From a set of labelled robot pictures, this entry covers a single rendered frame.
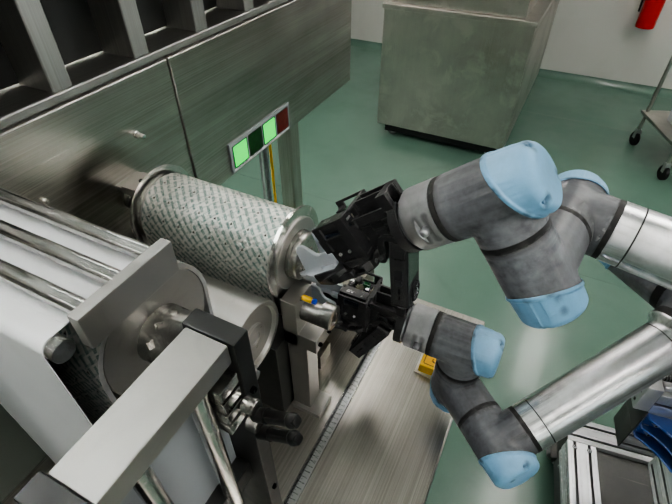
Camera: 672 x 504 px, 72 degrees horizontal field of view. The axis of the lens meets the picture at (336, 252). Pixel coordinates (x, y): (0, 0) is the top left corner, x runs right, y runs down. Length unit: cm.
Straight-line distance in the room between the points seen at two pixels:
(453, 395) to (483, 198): 43
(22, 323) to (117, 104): 48
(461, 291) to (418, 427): 157
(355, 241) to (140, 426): 32
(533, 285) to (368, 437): 51
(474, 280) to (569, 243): 200
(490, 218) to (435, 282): 200
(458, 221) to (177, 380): 30
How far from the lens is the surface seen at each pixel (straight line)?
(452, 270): 255
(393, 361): 100
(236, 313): 65
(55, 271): 47
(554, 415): 79
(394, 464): 90
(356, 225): 56
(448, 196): 48
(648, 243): 60
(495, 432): 79
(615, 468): 187
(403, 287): 59
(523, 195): 45
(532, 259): 49
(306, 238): 67
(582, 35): 511
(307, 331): 74
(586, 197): 61
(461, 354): 75
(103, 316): 40
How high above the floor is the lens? 172
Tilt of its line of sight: 42 degrees down
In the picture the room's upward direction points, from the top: straight up
